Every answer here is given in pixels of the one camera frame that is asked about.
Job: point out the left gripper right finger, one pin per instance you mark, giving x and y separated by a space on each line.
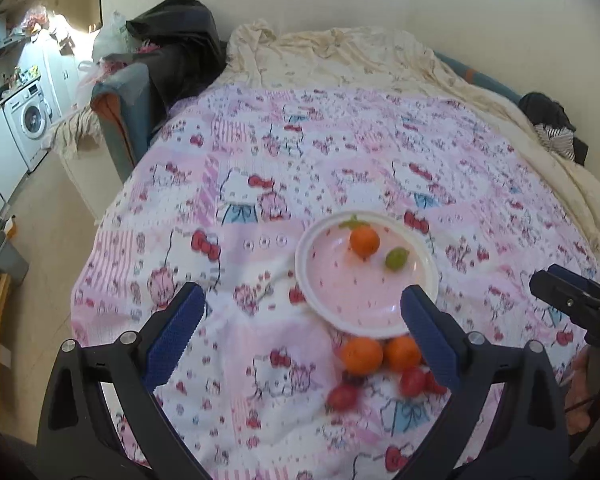
528 436

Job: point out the pink Hello Kitty blanket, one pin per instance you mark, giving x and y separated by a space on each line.
303 214

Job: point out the black striped clothing pile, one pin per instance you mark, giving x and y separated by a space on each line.
553 127

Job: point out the black bag on headboard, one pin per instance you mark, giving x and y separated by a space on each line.
190 54

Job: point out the orange mandarin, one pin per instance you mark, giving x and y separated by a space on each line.
402 353
361 356
364 241

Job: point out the white washing machine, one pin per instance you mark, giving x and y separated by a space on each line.
28 115

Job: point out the green lime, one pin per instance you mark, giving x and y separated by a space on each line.
396 259

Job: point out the orange mandarin on plate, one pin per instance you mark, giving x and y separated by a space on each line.
364 241

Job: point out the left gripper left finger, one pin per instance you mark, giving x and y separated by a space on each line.
76 436

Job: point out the teal orange bed frame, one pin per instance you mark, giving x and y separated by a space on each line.
123 106

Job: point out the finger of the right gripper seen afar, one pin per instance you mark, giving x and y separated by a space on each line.
565 290

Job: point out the red strawberry on blanket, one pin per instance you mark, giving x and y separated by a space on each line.
343 398

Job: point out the right hand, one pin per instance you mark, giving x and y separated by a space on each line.
577 418

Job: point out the dark purple plum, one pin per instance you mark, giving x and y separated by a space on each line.
352 380

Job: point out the white plastic bag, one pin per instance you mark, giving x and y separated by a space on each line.
112 38

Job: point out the pink white strawberry plate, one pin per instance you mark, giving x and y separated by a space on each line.
361 297

